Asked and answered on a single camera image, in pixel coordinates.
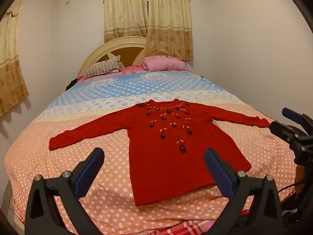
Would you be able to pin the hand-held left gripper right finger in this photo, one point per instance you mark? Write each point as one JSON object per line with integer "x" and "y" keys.
{"x": 220, "y": 173}

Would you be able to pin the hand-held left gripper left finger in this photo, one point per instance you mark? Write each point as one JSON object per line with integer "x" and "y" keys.
{"x": 89, "y": 173}

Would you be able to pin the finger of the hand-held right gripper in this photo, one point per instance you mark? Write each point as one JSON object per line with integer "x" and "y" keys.
{"x": 281, "y": 129}
{"x": 292, "y": 114}

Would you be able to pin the red embroidered knit sweater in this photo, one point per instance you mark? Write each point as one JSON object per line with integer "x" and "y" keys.
{"x": 159, "y": 166}

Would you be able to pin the red plaid cloth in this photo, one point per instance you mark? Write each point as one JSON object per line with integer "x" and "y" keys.
{"x": 190, "y": 227}

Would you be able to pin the polka dot bedsheet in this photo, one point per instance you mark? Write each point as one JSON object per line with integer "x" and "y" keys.
{"x": 97, "y": 98}

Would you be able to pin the dark cloth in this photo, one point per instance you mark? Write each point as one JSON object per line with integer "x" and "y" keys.
{"x": 72, "y": 83}

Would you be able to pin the striped pillow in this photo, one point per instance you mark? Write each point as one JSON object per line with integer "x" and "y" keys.
{"x": 102, "y": 68}

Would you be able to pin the cream wooden headboard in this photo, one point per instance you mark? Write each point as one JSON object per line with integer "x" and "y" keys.
{"x": 97, "y": 53}

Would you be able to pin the pink pillow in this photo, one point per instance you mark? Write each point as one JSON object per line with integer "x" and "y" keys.
{"x": 161, "y": 63}

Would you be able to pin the beige patterned curtain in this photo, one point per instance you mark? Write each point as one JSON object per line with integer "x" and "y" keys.
{"x": 12, "y": 66}
{"x": 124, "y": 17}
{"x": 168, "y": 29}

